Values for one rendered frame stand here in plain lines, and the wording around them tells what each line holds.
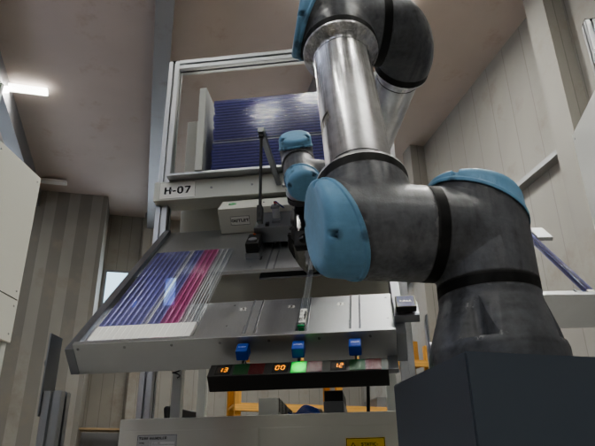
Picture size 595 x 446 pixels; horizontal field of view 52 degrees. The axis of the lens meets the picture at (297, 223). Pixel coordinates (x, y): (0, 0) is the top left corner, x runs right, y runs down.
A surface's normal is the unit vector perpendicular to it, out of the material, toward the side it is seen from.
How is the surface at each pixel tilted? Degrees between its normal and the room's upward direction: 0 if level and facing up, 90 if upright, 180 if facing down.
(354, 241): 129
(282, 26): 180
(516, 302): 73
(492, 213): 89
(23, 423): 90
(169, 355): 134
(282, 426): 90
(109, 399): 90
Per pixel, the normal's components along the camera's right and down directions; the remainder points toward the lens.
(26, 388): 0.23, -0.41
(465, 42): 0.01, 0.91
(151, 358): -0.09, 0.33
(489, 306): -0.34, -0.65
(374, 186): 0.07, -0.65
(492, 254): -0.18, -0.40
